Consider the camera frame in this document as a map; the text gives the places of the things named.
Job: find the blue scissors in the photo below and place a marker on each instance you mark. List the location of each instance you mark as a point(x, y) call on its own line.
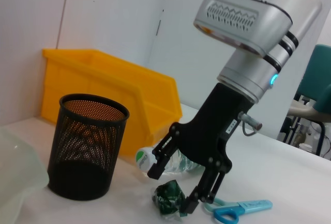
point(232, 208)

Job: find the yellow plastic bin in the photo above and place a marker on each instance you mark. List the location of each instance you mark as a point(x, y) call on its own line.
point(108, 84)

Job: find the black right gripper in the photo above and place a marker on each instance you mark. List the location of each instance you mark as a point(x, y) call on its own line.
point(212, 131)

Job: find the black mesh pen holder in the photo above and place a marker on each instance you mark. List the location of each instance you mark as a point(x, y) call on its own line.
point(85, 151)

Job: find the teal office chair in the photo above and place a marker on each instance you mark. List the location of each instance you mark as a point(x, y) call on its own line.
point(320, 79)

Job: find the clear bottle green label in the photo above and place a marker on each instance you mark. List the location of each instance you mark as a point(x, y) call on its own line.
point(143, 158)

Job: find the translucent green fruit bowl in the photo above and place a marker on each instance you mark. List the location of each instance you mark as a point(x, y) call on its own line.
point(18, 162)

